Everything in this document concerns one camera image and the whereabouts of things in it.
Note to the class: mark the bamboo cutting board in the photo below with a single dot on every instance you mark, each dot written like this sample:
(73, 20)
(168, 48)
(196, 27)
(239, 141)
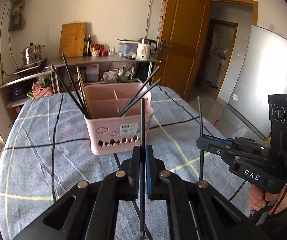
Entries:
(72, 39)

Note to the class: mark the black camera module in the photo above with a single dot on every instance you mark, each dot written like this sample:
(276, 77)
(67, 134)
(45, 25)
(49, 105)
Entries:
(278, 117)

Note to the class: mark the olive green curtain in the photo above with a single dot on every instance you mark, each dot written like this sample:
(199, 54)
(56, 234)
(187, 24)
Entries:
(17, 21)

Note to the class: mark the right hand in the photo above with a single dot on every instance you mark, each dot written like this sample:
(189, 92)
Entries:
(258, 198)

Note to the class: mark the clear plastic storage box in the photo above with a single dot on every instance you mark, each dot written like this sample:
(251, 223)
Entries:
(127, 47)

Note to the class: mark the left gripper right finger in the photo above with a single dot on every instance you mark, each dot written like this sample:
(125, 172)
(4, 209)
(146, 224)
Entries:
(165, 185)

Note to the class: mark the induction cooker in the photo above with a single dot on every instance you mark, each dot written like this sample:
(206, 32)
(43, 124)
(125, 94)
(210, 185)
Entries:
(32, 68)

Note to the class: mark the low side shelf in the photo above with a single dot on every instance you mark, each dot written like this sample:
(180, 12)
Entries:
(14, 91)

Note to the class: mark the red lidded jar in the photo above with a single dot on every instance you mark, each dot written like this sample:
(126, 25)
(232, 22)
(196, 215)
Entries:
(98, 50)

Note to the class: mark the pink utensil basket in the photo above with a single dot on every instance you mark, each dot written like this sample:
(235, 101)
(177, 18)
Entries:
(108, 132)

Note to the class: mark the light wooden chopstick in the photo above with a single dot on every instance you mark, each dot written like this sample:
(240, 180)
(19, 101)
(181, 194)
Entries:
(84, 95)

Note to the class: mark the blue checked tablecloth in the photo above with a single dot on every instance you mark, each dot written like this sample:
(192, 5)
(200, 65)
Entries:
(48, 152)

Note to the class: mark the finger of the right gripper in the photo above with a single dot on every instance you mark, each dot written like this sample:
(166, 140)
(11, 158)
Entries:
(221, 141)
(253, 154)

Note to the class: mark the wooden door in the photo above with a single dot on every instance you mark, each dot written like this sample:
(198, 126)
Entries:
(183, 34)

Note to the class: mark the steel kitchen table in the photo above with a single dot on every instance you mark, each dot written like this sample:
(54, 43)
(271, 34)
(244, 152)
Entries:
(143, 68)

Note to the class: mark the white electric kettle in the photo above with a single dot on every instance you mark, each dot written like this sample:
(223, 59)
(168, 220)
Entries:
(146, 48)

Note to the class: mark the glass cup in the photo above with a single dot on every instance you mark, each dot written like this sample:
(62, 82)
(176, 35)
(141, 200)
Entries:
(111, 50)

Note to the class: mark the dark sauce bottle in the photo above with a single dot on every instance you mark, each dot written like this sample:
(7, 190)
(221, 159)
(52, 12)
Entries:
(89, 45)

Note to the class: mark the black chopstick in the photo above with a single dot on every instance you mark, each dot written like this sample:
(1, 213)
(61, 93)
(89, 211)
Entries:
(142, 169)
(148, 79)
(137, 96)
(77, 100)
(201, 166)
(73, 83)

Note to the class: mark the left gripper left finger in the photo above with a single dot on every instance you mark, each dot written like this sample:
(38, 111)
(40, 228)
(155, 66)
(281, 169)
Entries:
(120, 185)

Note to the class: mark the silver refrigerator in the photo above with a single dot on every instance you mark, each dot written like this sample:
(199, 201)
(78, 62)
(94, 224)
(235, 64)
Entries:
(263, 72)

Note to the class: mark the white plastic jug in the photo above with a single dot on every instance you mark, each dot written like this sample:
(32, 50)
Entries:
(92, 72)

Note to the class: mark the steel steamer pot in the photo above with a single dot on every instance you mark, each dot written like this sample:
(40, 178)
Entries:
(32, 53)

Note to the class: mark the pink woven basket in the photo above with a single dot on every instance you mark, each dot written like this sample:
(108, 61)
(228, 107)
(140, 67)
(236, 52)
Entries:
(39, 92)

